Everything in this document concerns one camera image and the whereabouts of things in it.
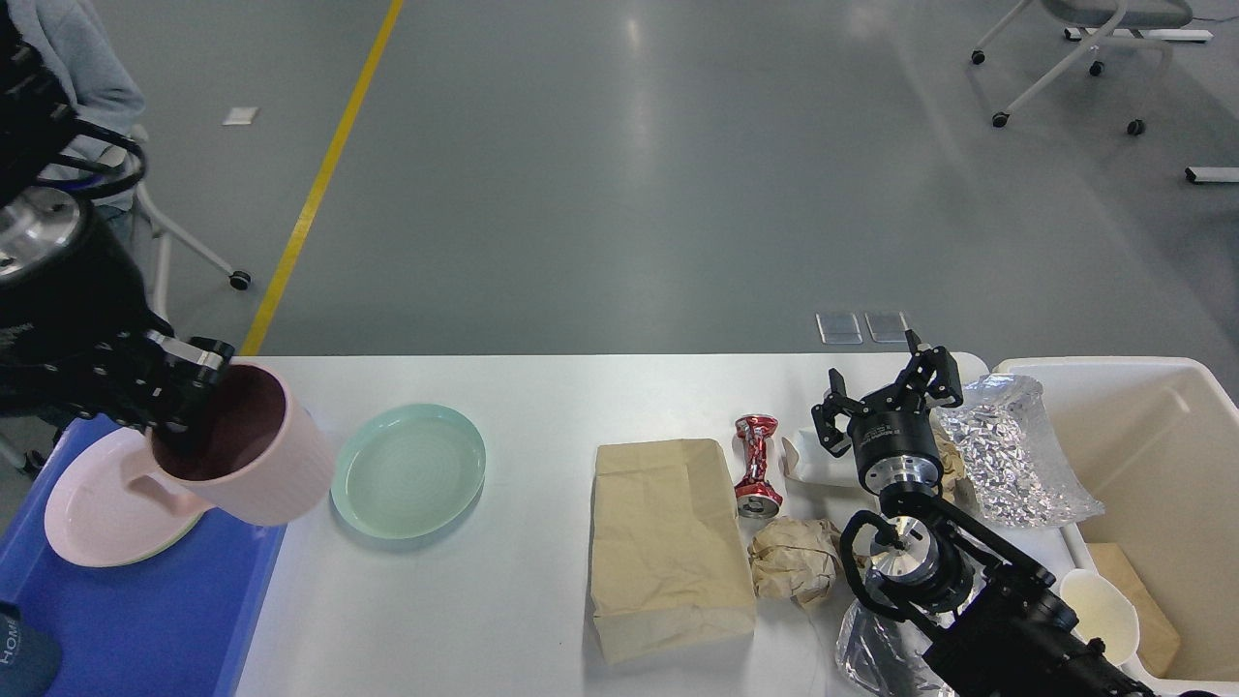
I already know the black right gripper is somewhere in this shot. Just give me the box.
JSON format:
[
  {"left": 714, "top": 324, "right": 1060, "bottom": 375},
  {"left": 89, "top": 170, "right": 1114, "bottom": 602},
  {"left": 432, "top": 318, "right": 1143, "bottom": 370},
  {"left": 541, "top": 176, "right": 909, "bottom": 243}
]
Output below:
[{"left": 810, "top": 329, "right": 964, "bottom": 496}]

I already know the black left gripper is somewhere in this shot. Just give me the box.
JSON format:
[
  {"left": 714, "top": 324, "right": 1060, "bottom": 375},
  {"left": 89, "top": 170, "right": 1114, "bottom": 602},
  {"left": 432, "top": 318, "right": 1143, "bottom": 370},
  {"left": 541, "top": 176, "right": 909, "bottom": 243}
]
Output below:
[{"left": 1, "top": 187, "right": 235, "bottom": 456}]

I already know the pink mug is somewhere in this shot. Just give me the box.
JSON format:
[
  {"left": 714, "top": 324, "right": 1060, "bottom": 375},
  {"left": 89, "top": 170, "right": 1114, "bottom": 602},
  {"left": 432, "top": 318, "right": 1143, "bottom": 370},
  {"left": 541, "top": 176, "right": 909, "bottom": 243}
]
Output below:
[{"left": 120, "top": 361, "right": 335, "bottom": 526}]

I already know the mint green plate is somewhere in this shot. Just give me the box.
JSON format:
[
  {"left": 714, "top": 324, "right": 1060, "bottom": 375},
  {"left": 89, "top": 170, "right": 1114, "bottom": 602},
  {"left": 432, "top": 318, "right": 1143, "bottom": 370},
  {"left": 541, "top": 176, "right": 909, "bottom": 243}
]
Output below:
[{"left": 330, "top": 404, "right": 487, "bottom": 541}]

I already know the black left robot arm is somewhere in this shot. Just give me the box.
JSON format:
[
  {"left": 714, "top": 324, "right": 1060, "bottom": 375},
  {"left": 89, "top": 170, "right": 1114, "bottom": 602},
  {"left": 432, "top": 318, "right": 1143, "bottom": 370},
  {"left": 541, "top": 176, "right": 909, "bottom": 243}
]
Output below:
[{"left": 1, "top": 16, "right": 235, "bottom": 454}]

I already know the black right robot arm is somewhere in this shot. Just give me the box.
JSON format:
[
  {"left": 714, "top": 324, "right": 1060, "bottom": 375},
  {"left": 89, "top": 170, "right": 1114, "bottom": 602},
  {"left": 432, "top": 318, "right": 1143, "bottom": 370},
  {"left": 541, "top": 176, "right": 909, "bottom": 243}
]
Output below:
[{"left": 812, "top": 331, "right": 1151, "bottom": 696}]

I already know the small crumpled brown paper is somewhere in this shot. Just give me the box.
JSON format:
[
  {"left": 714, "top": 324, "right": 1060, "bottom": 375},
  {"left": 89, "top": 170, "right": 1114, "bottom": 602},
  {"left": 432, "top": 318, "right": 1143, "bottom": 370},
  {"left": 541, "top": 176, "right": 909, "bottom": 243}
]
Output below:
[{"left": 932, "top": 423, "right": 973, "bottom": 504}]

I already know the right floor outlet plate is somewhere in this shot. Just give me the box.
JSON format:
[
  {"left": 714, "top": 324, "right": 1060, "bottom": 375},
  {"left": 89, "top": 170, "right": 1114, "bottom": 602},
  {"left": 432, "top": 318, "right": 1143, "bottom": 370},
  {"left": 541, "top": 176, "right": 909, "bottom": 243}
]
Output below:
[{"left": 864, "top": 312, "right": 909, "bottom": 344}]

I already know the floor outlet plate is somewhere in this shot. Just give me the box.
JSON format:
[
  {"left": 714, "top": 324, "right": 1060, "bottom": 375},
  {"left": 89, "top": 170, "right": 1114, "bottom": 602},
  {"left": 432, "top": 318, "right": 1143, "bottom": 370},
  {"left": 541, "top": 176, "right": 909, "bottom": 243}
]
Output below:
[
  {"left": 864, "top": 312, "right": 909, "bottom": 344},
  {"left": 815, "top": 312, "right": 864, "bottom": 345}
]

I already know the white paper cup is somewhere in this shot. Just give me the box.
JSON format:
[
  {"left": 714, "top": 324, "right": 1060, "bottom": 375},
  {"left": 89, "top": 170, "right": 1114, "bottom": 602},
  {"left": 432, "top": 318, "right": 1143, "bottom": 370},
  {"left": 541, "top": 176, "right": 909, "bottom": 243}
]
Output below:
[{"left": 781, "top": 430, "right": 861, "bottom": 489}]

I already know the left floor outlet plate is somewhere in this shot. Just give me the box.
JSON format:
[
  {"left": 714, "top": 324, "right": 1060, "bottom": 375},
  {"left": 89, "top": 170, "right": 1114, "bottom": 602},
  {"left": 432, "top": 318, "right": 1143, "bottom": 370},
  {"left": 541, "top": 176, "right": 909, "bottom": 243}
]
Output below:
[{"left": 815, "top": 312, "right": 864, "bottom": 345}]

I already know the white chair of person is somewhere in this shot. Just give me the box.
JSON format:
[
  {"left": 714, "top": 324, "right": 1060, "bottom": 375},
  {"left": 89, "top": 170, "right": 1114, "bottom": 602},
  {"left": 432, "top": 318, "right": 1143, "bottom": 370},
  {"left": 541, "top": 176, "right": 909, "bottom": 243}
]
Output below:
[{"left": 102, "top": 124, "right": 253, "bottom": 322}]

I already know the silver foil bag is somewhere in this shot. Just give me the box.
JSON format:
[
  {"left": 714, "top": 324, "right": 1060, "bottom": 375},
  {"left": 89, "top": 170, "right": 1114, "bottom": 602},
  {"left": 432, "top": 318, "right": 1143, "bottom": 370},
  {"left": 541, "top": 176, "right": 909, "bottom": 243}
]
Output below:
[{"left": 934, "top": 374, "right": 1106, "bottom": 529}]

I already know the pink plate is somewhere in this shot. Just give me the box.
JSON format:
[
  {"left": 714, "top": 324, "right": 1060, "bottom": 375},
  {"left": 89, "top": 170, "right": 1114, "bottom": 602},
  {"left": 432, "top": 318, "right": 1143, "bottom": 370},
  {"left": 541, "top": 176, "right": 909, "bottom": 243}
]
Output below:
[{"left": 45, "top": 430, "right": 212, "bottom": 566}]

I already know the crushed red soda can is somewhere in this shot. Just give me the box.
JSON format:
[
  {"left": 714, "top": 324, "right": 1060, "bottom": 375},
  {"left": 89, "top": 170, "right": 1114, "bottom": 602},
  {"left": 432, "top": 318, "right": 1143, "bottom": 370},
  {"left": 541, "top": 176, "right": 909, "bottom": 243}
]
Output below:
[{"left": 733, "top": 413, "right": 783, "bottom": 519}]

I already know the crumpled brown paper ball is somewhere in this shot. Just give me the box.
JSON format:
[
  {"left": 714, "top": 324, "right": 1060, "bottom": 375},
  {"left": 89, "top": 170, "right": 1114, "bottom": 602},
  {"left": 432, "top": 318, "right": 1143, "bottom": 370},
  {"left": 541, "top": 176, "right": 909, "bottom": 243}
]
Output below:
[{"left": 747, "top": 517, "right": 843, "bottom": 605}]

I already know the seated person grey hoodie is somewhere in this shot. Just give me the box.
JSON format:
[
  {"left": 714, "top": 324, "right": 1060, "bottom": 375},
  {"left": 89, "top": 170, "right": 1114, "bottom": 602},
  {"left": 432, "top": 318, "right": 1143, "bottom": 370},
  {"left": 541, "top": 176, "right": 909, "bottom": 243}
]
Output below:
[{"left": 6, "top": 1, "right": 146, "bottom": 253}]

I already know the blue plastic tray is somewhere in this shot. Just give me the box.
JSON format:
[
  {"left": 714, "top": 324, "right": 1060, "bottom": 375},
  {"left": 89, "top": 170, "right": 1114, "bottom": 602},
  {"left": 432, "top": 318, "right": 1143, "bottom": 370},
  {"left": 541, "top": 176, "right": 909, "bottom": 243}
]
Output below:
[{"left": 1, "top": 416, "right": 285, "bottom": 696}]

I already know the beige plastic bin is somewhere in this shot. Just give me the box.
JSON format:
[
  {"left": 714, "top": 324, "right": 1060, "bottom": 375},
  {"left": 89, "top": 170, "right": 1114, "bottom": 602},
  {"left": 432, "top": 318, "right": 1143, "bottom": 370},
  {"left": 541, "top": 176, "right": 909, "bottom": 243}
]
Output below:
[{"left": 997, "top": 357, "right": 1238, "bottom": 696}]

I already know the flat brown paper bag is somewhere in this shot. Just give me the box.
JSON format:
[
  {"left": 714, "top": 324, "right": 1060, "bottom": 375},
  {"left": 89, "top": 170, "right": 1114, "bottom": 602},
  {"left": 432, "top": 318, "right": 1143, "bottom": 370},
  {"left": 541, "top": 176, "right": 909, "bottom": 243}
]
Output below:
[{"left": 589, "top": 439, "right": 756, "bottom": 664}]

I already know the white bowl in bin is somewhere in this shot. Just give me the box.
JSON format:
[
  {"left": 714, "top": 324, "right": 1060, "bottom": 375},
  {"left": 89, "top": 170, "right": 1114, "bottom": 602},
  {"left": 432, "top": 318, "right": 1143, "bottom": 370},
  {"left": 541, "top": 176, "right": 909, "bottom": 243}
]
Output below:
[{"left": 1058, "top": 568, "right": 1140, "bottom": 665}]

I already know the brown cardboard in bin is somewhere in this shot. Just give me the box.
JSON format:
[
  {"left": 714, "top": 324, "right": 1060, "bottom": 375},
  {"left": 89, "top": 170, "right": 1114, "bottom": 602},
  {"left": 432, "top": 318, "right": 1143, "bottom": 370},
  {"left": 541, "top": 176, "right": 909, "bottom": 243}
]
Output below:
[{"left": 1087, "top": 543, "right": 1182, "bottom": 678}]

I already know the white floor bar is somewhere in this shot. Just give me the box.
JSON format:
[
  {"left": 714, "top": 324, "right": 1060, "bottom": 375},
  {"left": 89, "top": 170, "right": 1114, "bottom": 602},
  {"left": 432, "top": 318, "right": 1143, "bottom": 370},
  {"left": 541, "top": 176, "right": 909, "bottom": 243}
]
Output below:
[{"left": 1184, "top": 165, "right": 1239, "bottom": 184}]

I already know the white desk foot bar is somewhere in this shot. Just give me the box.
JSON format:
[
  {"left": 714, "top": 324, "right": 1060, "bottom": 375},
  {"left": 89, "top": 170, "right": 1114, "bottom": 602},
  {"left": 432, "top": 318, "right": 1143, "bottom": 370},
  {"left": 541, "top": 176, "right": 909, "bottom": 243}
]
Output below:
[{"left": 1063, "top": 27, "right": 1214, "bottom": 45}]

